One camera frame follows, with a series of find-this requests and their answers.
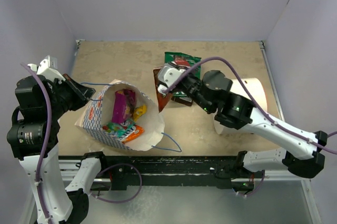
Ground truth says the purple candy bag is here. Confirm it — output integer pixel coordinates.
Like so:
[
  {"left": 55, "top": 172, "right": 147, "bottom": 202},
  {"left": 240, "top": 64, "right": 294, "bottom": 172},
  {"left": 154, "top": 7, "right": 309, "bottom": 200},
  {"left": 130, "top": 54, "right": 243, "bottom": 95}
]
[{"left": 112, "top": 89, "right": 136, "bottom": 124}]

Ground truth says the blue checkered paper bag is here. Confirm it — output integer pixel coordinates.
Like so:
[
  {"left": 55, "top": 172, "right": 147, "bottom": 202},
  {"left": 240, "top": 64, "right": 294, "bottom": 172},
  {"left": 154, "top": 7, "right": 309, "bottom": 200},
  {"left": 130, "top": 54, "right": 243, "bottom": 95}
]
[{"left": 75, "top": 80, "right": 166, "bottom": 151}]

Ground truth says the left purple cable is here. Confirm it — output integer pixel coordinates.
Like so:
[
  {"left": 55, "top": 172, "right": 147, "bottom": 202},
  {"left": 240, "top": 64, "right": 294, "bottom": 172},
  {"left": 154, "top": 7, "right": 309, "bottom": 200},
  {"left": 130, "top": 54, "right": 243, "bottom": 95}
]
[{"left": 20, "top": 62, "right": 53, "bottom": 224}]

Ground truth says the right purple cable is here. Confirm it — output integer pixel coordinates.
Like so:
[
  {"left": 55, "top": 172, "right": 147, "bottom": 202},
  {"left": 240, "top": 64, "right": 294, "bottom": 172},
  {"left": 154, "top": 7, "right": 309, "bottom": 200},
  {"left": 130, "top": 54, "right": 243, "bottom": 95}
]
[{"left": 162, "top": 56, "right": 337, "bottom": 155}]

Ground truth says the red Doritos bag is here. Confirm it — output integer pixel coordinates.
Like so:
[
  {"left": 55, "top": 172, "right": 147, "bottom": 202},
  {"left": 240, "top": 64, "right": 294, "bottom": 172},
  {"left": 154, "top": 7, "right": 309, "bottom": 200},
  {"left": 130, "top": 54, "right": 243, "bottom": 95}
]
[{"left": 153, "top": 67, "right": 173, "bottom": 113}]

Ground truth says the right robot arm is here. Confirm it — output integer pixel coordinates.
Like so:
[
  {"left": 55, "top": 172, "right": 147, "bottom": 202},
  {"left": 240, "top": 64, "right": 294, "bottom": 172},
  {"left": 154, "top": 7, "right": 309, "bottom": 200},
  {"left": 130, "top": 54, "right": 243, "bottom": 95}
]
[{"left": 176, "top": 70, "right": 327, "bottom": 179}]

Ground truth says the orange Fox's candy bag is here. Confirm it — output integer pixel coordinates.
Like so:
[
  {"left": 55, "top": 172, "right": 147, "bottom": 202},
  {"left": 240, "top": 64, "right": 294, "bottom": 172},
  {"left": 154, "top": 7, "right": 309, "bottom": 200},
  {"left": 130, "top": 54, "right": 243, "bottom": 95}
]
[{"left": 122, "top": 124, "right": 145, "bottom": 144}]

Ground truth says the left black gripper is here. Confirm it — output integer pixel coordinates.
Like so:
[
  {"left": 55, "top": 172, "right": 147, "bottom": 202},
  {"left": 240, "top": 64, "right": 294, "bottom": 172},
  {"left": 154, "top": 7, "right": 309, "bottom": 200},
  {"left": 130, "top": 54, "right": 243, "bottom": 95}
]
[{"left": 46, "top": 72, "right": 95, "bottom": 117}]

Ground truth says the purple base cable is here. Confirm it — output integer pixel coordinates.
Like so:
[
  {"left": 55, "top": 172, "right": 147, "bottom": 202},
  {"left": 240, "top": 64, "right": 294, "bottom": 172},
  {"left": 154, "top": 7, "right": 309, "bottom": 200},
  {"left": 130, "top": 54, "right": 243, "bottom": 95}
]
[{"left": 89, "top": 163, "right": 143, "bottom": 203}]

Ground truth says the white cylindrical container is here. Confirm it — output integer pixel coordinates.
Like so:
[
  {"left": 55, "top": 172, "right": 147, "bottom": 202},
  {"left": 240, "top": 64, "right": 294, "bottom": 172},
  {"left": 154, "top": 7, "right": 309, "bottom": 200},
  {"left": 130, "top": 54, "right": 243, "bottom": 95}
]
[{"left": 212, "top": 78, "right": 267, "bottom": 135}]

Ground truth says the green Real crisps bag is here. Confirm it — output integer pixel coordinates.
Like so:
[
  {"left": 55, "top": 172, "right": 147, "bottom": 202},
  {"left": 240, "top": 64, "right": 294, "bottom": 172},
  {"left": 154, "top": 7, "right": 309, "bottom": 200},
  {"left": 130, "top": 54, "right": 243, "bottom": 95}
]
[{"left": 164, "top": 51, "right": 202, "bottom": 103}]

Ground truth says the yellow M&M's bag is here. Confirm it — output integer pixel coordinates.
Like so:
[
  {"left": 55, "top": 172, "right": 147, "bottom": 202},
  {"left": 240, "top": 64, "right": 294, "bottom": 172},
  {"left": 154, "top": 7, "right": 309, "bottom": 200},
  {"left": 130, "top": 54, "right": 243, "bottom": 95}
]
[{"left": 132, "top": 104, "right": 147, "bottom": 121}]

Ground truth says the brown snack packet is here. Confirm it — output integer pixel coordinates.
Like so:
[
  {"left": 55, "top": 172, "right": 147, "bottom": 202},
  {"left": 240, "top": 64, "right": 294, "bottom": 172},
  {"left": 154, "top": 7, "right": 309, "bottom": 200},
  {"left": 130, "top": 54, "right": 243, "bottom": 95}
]
[{"left": 171, "top": 95, "right": 193, "bottom": 106}]

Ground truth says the teal Fox's candy bag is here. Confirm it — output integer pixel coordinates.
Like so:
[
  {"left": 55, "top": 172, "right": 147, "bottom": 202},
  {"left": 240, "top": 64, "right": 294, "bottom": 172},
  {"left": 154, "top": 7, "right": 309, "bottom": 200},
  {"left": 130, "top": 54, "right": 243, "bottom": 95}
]
[{"left": 102, "top": 120, "right": 135, "bottom": 141}]

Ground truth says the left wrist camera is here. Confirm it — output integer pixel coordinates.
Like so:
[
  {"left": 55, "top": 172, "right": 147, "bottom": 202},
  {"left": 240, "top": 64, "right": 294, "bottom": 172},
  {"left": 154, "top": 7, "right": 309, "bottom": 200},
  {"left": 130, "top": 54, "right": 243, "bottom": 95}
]
[{"left": 28, "top": 55, "right": 65, "bottom": 81}]

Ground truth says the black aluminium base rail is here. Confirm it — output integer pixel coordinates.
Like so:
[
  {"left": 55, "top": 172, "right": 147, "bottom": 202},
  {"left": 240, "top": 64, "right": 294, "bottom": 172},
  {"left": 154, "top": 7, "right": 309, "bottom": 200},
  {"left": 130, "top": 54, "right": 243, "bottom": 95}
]
[{"left": 57, "top": 155, "right": 309, "bottom": 190}]

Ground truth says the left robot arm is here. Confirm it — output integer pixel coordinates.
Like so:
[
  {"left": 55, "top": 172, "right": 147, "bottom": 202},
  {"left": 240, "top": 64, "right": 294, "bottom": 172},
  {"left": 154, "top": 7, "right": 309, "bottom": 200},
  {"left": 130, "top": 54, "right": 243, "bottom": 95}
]
[{"left": 7, "top": 74, "right": 108, "bottom": 223}]

